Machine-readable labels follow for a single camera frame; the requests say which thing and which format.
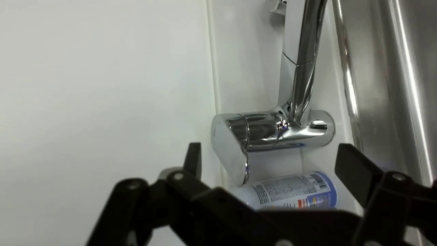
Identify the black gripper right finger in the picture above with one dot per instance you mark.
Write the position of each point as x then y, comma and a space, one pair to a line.
400, 205

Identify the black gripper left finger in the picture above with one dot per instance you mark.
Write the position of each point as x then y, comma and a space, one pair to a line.
181, 205

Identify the chrome sink faucet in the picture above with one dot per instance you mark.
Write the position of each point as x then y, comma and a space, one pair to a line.
263, 131

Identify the blue soap bottle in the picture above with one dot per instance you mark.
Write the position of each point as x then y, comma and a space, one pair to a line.
291, 188

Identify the stainless steel sink basin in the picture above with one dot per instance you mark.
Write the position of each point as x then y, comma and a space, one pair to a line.
377, 68

